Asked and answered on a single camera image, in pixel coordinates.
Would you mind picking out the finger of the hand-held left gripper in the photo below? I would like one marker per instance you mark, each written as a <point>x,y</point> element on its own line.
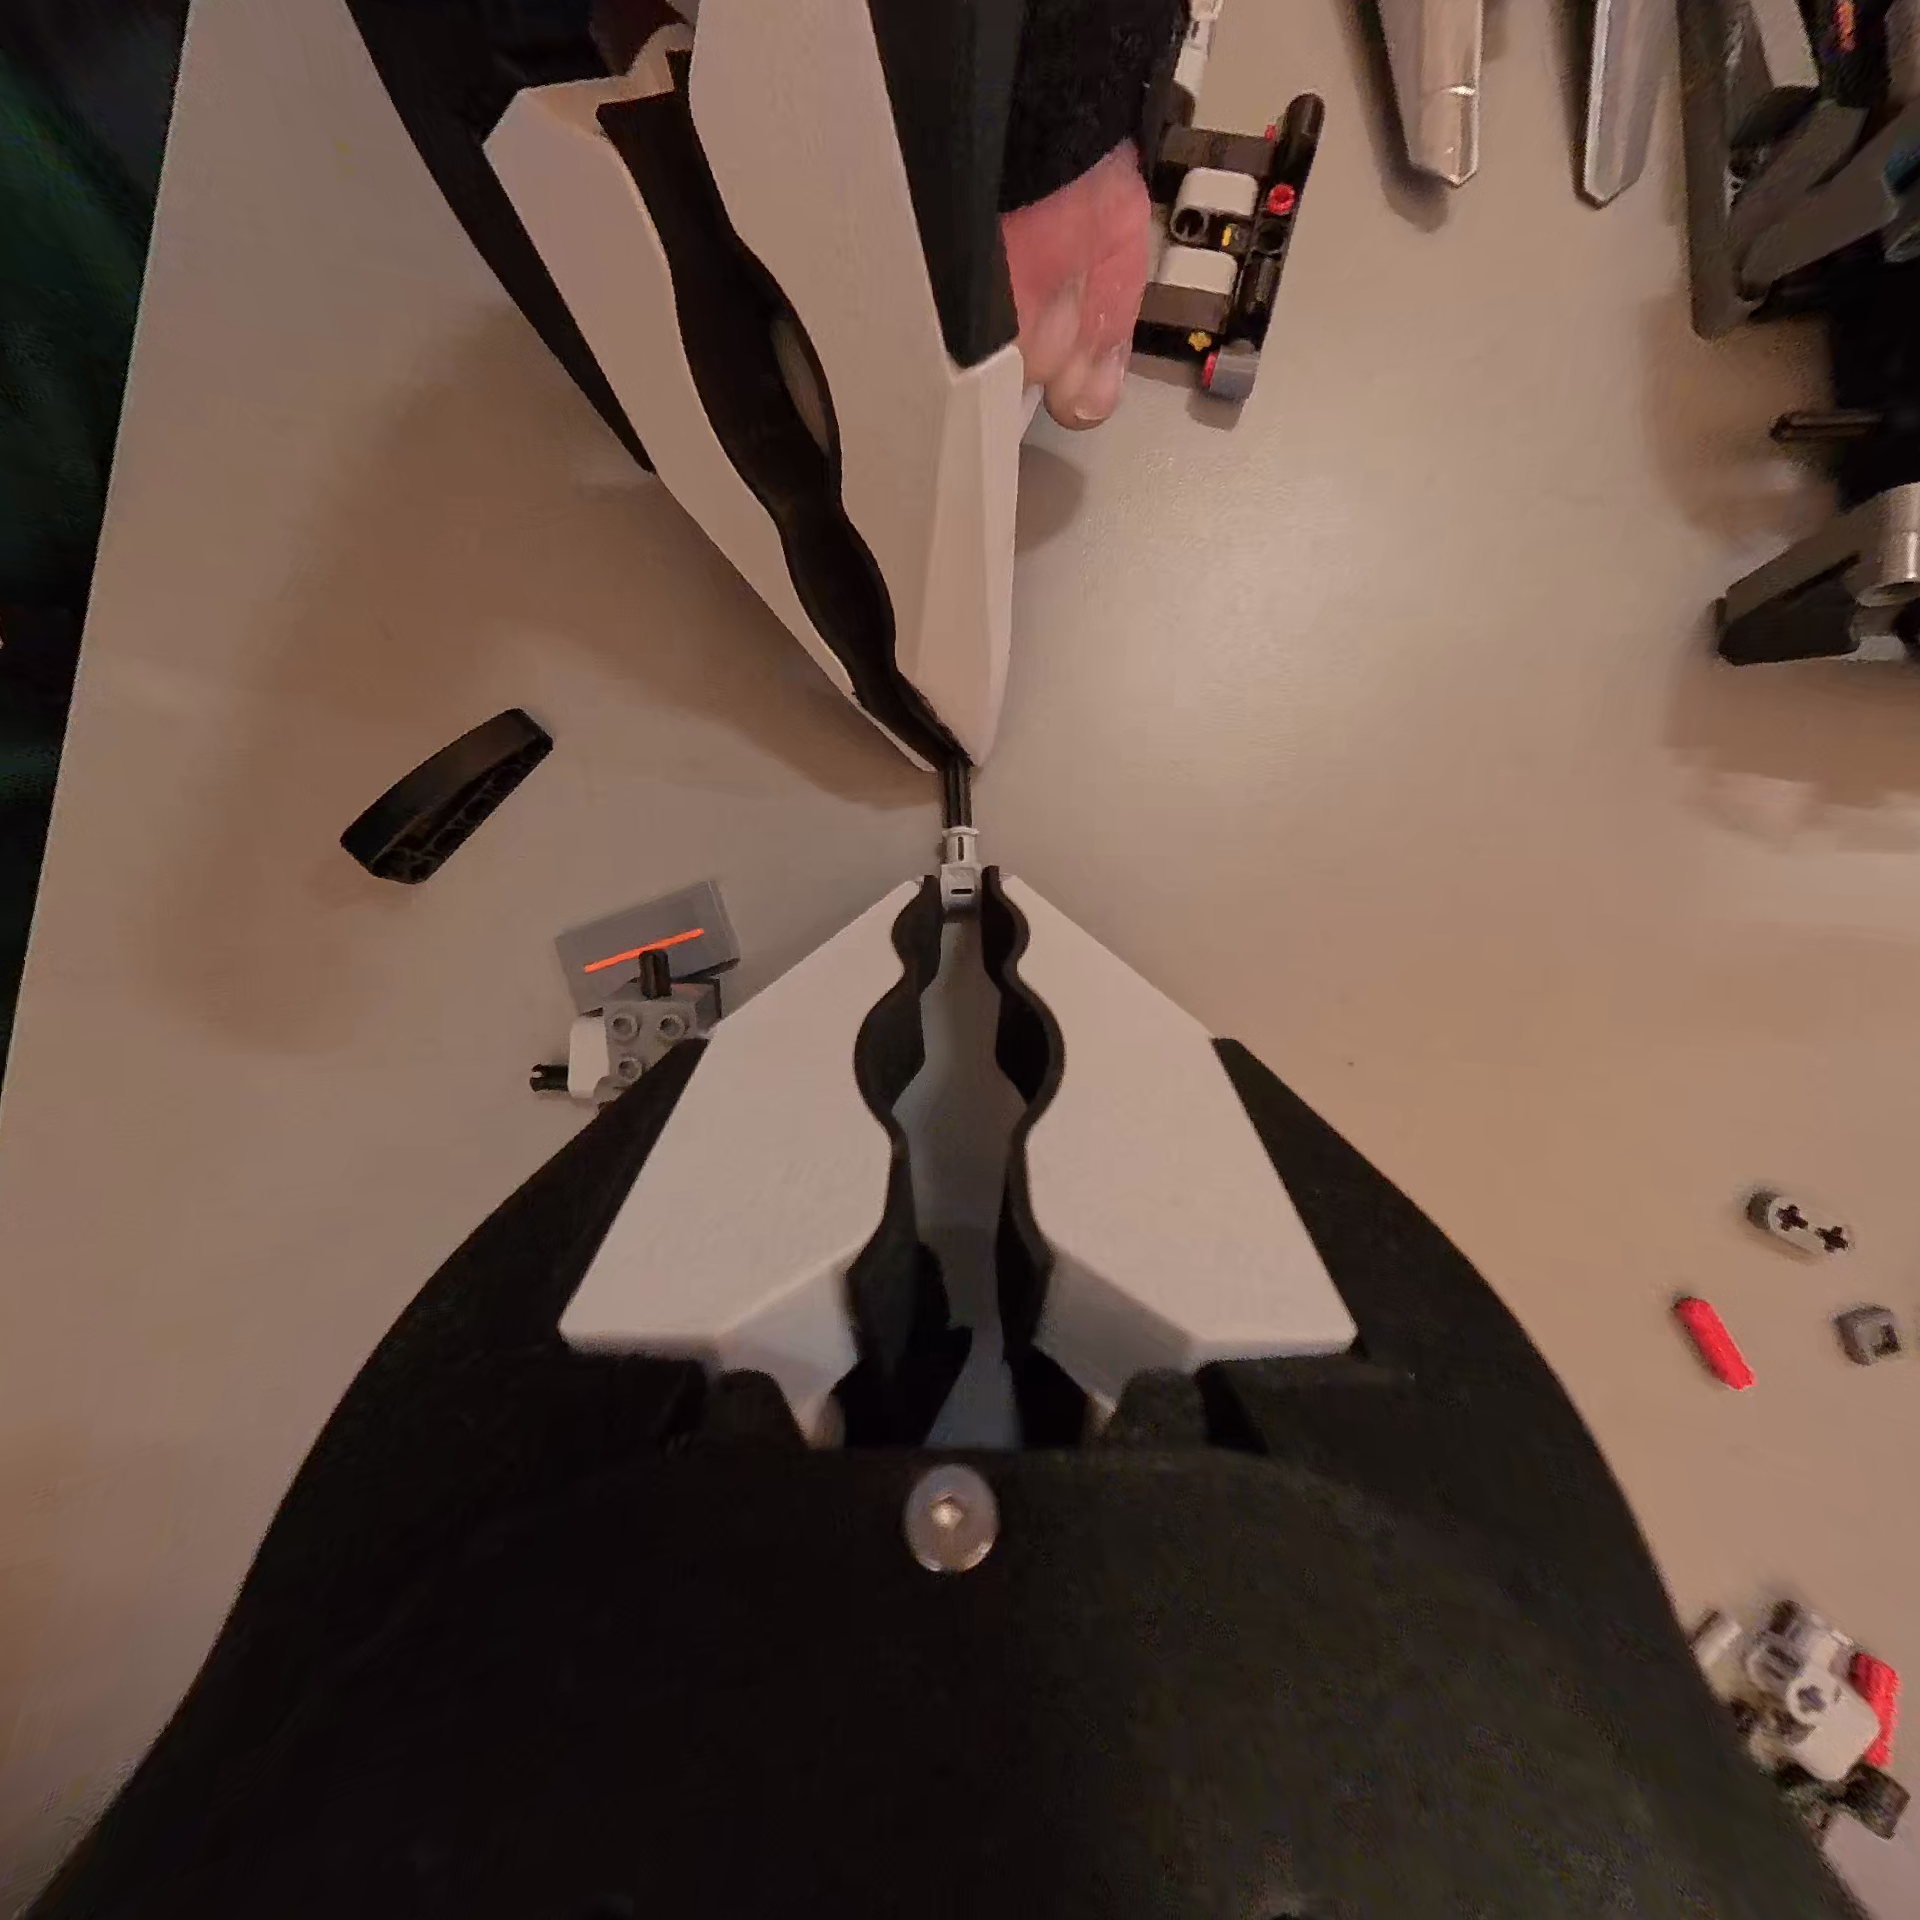
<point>841,150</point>
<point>625,298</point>

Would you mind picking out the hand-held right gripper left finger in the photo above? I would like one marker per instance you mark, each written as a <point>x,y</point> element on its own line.
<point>733,1203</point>

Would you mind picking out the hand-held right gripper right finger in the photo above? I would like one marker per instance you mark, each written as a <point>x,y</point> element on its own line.
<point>1185,1203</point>

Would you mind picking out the light grey lego joint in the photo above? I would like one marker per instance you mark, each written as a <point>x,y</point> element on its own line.
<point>965,878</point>

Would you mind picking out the black lego axle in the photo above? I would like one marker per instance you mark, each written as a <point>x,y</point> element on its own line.
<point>959,801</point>

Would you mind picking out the small grey lego assembly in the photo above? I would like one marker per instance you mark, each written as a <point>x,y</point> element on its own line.
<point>640,935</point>

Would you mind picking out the black white lego sub-assembly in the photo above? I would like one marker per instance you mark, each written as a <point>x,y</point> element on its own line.
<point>1214,192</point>

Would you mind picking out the black curved lego panel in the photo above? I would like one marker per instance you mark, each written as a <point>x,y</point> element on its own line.
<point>445,795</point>

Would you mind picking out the red lego pin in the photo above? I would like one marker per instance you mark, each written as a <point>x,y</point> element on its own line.
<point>1716,1343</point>

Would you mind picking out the grey oval two-hole lego piece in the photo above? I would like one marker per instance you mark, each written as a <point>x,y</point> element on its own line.
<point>1801,1218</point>

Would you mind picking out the small grey square lego piece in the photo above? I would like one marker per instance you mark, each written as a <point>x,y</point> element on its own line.
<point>1849,1343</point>

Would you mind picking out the pile of loose lego pieces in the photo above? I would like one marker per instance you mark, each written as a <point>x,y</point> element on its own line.
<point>1817,1709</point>

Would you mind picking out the partly built lego car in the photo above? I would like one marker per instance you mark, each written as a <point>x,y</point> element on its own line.
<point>1801,587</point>

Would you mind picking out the person's left hand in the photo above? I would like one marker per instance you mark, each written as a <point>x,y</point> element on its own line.
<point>1085,284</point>

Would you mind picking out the person's green shirt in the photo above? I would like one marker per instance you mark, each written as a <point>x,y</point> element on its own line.
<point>55,298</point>

